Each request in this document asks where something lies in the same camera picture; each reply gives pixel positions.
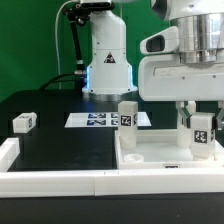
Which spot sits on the white U-shaped fence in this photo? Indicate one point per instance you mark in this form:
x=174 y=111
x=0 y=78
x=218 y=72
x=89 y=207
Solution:
x=102 y=182

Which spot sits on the white square table top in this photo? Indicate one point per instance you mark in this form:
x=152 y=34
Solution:
x=157 y=149

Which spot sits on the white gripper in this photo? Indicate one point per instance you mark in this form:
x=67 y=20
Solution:
x=162 y=77

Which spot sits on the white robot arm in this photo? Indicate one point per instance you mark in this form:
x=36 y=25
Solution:
x=184 y=62

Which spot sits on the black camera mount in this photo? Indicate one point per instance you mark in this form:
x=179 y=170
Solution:
x=80 y=11

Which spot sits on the white marker sheet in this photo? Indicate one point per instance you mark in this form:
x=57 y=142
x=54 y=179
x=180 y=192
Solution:
x=101 y=119

